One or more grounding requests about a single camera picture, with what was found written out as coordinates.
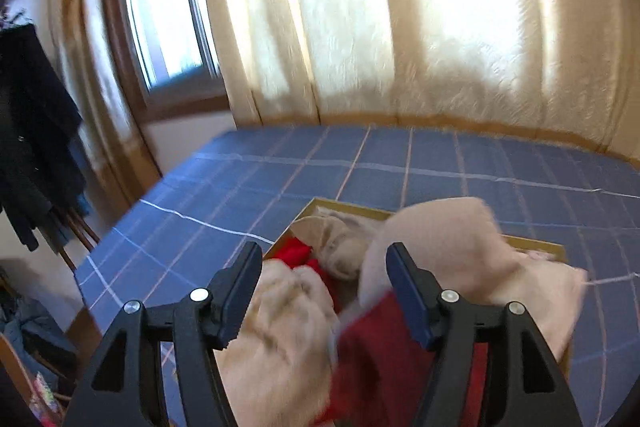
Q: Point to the shallow cardboard tray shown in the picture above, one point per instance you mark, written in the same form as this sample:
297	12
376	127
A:
545	252

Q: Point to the red underwear grey waistband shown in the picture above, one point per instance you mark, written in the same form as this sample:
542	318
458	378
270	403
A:
380	357

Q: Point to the beige underwear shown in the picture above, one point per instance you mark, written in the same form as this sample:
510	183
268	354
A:
340	247

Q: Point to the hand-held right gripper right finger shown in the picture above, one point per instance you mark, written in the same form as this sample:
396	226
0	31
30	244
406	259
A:
412	302

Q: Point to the dark blue hanging jacket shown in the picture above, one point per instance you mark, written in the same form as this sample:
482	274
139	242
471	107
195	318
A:
30	132

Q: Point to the teal hanging garment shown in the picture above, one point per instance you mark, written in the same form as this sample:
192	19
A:
82	202

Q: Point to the window with brown frame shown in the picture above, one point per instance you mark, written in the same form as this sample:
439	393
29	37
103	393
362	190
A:
165	7

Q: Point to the wooden coat rack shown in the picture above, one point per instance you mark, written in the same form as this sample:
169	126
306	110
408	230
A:
80	234

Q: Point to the blue checked tablecloth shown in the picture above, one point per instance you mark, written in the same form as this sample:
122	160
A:
300	172

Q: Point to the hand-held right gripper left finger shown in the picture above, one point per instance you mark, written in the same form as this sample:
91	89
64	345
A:
240	302

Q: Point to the cream underwear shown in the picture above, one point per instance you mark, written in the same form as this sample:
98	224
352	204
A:
450	232

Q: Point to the colourful patterned bag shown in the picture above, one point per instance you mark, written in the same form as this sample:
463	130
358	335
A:
45	394

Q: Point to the cream patterned curtain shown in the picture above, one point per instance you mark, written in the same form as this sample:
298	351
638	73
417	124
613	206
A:
400	32
95	82

